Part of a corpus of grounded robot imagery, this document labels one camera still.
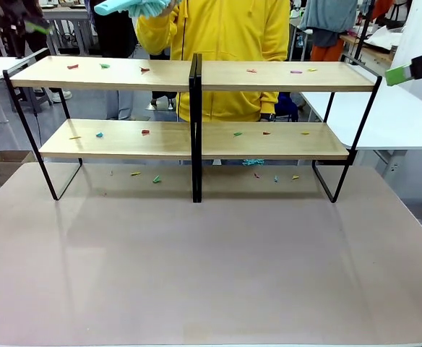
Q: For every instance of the person's right hand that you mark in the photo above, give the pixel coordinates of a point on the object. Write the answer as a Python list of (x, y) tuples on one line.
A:
[(171, 6)]

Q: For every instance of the white board panel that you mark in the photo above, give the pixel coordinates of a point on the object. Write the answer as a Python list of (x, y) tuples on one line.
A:
[(420, 29)]

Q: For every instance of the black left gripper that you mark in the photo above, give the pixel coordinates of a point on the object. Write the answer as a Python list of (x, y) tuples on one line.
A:
[(8, 14)]

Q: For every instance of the person in yellow hoodie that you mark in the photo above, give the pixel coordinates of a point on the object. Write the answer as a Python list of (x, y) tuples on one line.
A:
[(232, 36)]

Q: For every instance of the person in dark clothes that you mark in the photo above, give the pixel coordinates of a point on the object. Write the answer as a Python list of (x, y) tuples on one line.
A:
[(34, 43)]

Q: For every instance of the black stand pole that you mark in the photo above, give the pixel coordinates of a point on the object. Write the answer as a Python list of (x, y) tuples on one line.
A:
[(363, 29)]

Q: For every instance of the grey-blue hanging cloth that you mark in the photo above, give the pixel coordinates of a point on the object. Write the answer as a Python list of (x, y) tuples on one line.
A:
[(326, 18)]

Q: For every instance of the person in black coat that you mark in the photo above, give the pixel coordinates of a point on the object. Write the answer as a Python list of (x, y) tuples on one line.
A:
[(115, 32)]

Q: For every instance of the large white table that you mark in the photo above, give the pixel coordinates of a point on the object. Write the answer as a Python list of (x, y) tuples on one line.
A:
[(395, 123)]

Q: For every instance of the teal fluffy chenille tuft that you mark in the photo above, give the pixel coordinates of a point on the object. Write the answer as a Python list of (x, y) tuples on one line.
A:
[(253, 162)]

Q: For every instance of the brown cardboard box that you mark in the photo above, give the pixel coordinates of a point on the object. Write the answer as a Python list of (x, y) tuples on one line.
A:
[(5, 164)]

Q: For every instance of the grey stool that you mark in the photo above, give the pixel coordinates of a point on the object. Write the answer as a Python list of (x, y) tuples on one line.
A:
[(34, 97)]

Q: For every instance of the grey metal table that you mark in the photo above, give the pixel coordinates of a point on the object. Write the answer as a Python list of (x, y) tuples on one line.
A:
[(70, 21)]

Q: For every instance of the wooden workbench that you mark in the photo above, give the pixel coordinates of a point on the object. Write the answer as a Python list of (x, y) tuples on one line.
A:
[(373, 52)]

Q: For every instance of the teal chenille duster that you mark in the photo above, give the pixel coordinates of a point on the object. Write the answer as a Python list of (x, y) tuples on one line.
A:
[(124, 6)]

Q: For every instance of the orange garment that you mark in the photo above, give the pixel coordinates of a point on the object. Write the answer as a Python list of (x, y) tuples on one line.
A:
[(324, 52)]

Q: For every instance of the wooden two-tier shelf black frame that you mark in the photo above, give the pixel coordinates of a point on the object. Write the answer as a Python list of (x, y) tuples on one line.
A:
[(88, 74), (287, 81)]

